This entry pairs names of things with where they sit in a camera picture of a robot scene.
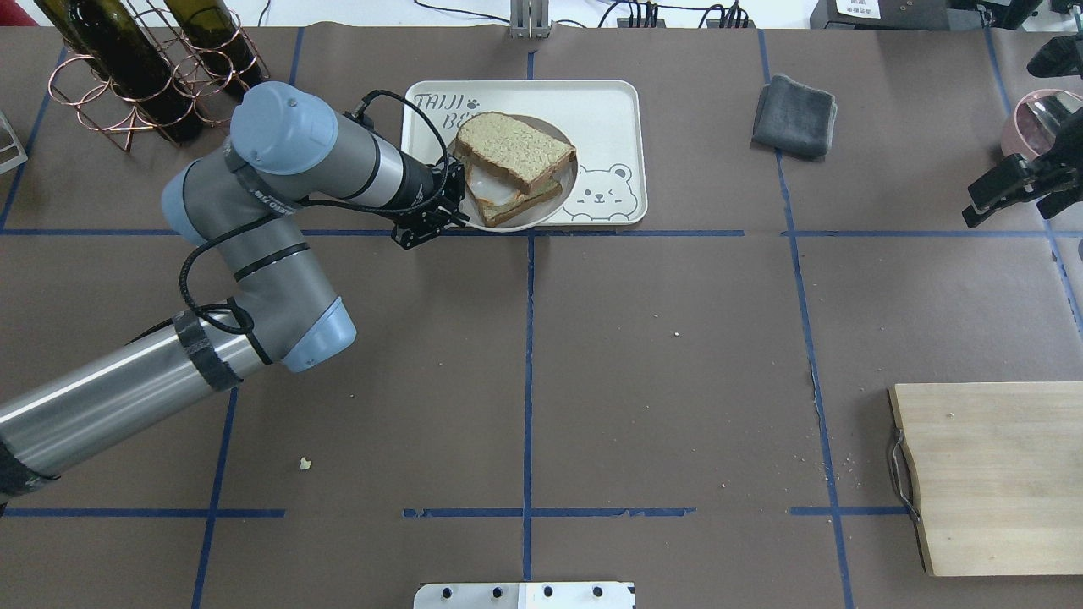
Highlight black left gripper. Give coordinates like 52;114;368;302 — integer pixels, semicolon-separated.
389;151;470;250

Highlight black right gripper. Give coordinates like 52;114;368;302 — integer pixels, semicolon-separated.
962;111;1082;228

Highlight white round plate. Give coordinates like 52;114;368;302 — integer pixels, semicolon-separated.
453;111;579;232

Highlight bread slice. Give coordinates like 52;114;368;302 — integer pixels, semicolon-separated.
455;112;577;194
465;163;563;228

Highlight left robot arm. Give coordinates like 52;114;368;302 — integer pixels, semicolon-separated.
3;81;465;502

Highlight white bear tray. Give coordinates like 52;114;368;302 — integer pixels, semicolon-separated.
406;80;647;233

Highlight pink bowl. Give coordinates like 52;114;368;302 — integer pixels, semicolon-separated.
999;88;1082;161

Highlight grey folded cloth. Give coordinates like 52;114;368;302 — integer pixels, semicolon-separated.
751;73;837;159

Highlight wooden cutting board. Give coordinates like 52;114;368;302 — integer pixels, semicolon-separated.
888;381;1082;578

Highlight dark wine bottle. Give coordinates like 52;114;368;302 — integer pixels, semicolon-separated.
36;1;204;143
166;1;264;100

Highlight copper wire bottle rack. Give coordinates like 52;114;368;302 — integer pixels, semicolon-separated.
38;1;268;151

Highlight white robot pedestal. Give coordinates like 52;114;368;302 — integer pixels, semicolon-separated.
413;581;637;608

